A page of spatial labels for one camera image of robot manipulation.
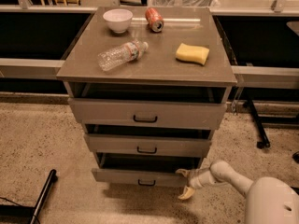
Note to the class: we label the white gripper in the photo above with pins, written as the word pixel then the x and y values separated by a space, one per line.
pixel 193 179

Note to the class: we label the grey bottom drawer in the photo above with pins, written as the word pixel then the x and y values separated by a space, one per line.
pixel 143 170

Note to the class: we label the grey drawer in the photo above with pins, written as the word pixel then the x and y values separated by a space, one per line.
pixel 145 145
pixel 148 114
pixel 143 170

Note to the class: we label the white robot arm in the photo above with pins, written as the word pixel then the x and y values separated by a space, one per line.
pixel 268 200

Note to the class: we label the grey middle drawer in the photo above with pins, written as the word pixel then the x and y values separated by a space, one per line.
pixel 145 145

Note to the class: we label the grey drawer cabinet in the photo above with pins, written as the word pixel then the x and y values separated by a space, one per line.
pixel 157 76

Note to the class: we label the grey top drawer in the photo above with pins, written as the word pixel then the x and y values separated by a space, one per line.
pixel 148 114

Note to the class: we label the black stand leg right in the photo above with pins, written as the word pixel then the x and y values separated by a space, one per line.
pixel 263 141

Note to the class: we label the black stand leg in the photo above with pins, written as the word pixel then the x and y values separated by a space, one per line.
pixel 263 141
pixel 30 213

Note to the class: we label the yellow sponge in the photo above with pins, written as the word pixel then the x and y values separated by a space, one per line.
pixel 192 54

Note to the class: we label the clear plastic water bottle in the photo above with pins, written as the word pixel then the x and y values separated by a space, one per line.
pixel 122 54

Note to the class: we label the red soda can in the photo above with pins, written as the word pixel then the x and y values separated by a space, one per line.
pixel 154 19

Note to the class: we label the white bowl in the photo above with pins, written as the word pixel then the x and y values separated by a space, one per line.
pixel 118 20

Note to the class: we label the black stand leg left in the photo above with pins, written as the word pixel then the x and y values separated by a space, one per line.
pixel 30 213

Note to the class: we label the wire mesh basket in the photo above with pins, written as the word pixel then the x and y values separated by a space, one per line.
pixel 183 3

